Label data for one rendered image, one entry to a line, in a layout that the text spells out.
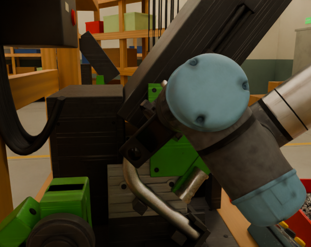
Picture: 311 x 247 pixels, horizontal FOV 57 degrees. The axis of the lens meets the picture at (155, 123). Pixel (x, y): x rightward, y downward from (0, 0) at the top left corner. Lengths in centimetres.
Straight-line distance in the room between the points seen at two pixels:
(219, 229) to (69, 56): 99
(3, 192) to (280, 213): 43
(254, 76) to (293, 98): 1031
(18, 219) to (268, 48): 1070
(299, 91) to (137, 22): 345
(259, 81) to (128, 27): 760
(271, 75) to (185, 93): 1077
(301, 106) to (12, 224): 39
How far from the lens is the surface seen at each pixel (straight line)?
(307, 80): 43
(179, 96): 26
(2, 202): 56
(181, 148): 65
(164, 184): 66
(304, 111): 42
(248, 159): 30
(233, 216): 86
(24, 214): 40
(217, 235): 77
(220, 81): 27
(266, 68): 1092
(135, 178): 61
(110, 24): 409
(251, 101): 706
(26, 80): 97
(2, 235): 40
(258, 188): 31
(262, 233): 75
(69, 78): 140
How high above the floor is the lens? 133
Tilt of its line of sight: 13 degrees down
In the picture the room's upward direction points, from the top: straight up
